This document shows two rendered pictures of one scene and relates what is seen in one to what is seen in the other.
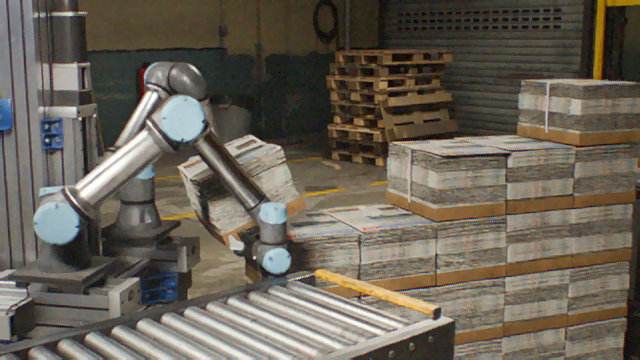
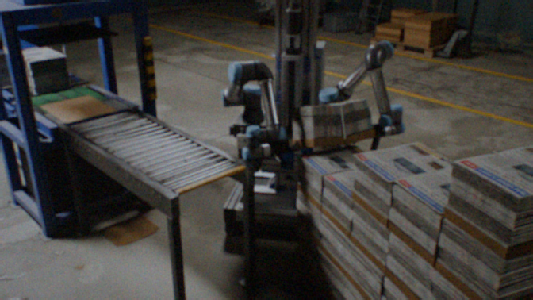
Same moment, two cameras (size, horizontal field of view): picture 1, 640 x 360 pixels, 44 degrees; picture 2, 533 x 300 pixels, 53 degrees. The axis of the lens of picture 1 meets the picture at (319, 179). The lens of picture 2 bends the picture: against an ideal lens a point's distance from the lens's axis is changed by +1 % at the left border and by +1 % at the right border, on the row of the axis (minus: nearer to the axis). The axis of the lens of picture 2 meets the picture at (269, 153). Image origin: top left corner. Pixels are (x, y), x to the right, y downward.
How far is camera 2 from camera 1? 3.46 m
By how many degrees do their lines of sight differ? 85
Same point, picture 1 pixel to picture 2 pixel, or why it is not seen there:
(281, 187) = (310, 128)
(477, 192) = (373, 198)
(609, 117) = (476, 210)
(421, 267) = (344, 221)
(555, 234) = (419, 277)
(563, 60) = not seen: outside the picture
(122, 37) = not seen: outside the picture
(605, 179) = (465, 269)
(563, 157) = (430, 217)
